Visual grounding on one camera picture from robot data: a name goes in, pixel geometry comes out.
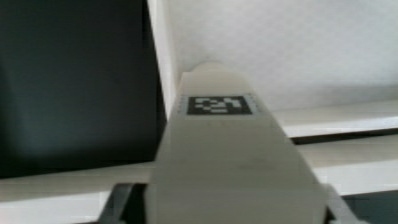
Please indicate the white desk leg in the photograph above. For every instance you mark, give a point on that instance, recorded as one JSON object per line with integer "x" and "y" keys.
{"x": 231, "y": 177}

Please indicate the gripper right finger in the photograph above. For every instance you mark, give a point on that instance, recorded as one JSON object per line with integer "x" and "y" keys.
{"x": 340, "y": 214}

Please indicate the white front fence bar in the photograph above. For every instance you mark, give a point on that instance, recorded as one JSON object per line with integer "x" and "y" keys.
{"x": 61, "y": 198}

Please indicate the white desk top tray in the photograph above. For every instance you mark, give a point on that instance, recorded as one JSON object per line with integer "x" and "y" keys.
{"x": 311, "y": 48}

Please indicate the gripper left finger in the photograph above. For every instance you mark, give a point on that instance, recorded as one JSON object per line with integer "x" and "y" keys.
{"x": 119, "y": 213}

